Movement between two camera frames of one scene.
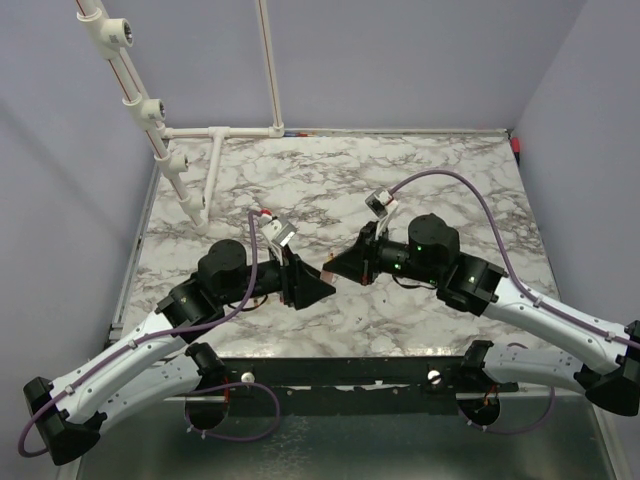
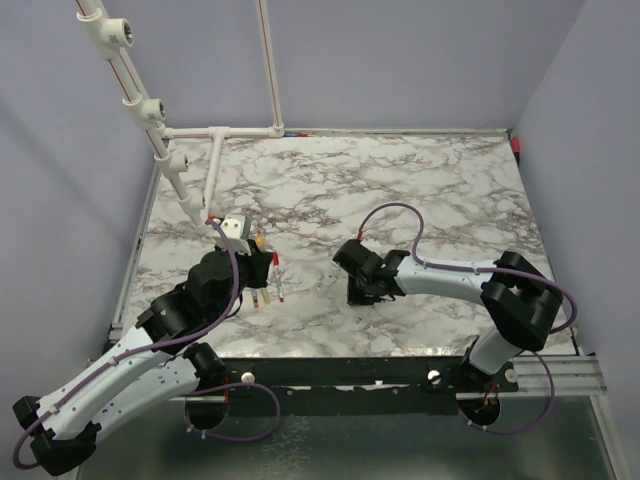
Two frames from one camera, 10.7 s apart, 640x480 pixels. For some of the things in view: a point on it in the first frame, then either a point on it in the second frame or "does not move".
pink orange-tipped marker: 327,276 -> 260,241
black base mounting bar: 349,387 does not move
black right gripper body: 381,230 -> 358,293
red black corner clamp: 516,145 does not move
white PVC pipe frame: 110,37 does not move
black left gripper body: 282,275 -> 251,270
